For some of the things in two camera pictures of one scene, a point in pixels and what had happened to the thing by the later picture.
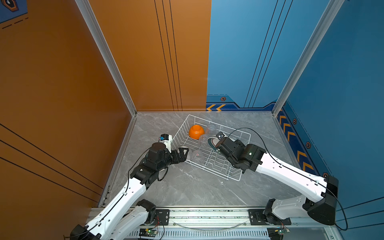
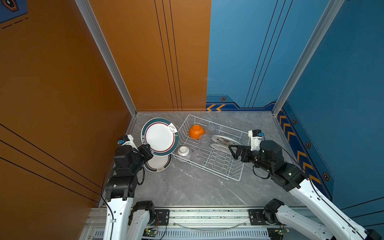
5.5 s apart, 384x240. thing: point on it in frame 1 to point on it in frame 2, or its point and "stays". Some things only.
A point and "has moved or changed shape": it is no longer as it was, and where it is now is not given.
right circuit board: [277, 233] stays
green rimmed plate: [213, 141] has moved or changed shape
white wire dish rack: [198, 136] stays
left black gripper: [182, 157] to [146, 151]
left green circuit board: [147, 232] stays
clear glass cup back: [212, 129] stays
